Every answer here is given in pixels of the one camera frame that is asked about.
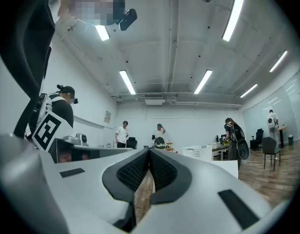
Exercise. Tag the white low table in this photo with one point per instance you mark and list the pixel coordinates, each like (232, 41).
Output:
(225, 166)

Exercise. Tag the person's torso in dark shirt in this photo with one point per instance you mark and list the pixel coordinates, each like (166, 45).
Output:
(28, 47)

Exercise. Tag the white air conditioner unit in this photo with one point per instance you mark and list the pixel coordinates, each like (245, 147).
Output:
(154, 99)

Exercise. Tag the ceiling strip light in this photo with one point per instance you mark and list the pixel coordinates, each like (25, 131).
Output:
(249, 90)
(102, 32)
(233, 15)
(278, 61)
(127, 82)
(203, 81)

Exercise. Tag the silver countertop appliance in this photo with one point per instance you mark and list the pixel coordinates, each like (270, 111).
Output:
(79, 139)

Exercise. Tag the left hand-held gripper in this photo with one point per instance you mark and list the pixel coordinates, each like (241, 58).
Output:
(49, 129)

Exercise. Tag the wall poster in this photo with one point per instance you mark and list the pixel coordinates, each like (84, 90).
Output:
(107, 117)

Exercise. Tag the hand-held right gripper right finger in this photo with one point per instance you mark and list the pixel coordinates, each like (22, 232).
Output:
(201, 194)

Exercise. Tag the black head camera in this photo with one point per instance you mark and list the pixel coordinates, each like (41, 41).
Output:
(127, 19)

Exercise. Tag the black four-legged chair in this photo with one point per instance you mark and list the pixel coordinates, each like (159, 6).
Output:
(271, 148)

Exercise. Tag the tiered display stand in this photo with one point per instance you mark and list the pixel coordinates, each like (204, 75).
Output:
(170, 145)

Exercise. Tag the white plastic crate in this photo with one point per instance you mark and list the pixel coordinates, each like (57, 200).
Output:
(197, 152)

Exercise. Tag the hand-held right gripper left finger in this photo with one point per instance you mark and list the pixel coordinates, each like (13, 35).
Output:
(86, 186)

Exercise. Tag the person's head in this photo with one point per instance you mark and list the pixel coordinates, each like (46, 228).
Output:
(91, 5)

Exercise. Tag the round wooden high table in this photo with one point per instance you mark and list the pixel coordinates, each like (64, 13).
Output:
(282, 130)

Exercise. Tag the black office chair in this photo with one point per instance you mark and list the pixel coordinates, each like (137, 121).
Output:
(256, 139)
(132, 142)

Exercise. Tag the dark waste bin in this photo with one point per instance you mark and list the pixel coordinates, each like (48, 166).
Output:
(290, 140)

